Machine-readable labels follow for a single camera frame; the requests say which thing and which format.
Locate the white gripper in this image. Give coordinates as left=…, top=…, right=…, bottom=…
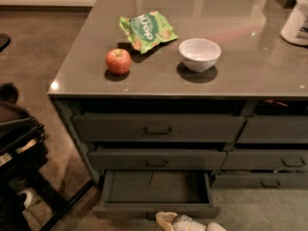
left=156, top=212, right=206, bottom=231

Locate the grey drawer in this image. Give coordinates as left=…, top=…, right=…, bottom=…
left=72, top=113, right=244, bottom=142
left=222, top=149, right=308, bottom=170
left=92, top=170, right=220, bottom=219
left=88, top=148, right=226, bottom=170
left=238, top=115, right=308, bottom=143
left=212, top=173, right=308, bottom=189

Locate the square card in drawer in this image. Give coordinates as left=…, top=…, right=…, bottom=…
left=149, top=171, right=170, bottom=190

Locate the red apple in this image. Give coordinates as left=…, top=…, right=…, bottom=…
left=105, top=48, right=132, bottom=75

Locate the white bowl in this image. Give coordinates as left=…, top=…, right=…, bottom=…
left=178, top=38, right=221, bottom=72

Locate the green snack bag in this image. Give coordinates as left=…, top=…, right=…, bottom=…
left=119, top=12, right=178, bottom=54

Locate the white plastic jar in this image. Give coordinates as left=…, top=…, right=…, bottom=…
left=280, top=0, right=308, bottom=46

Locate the grey cabinet frame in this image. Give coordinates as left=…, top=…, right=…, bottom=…
left=52, top=96, right=308, bottom=188

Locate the black cart with cables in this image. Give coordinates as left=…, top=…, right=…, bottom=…
left=0, top=83, right=93, bottom=231

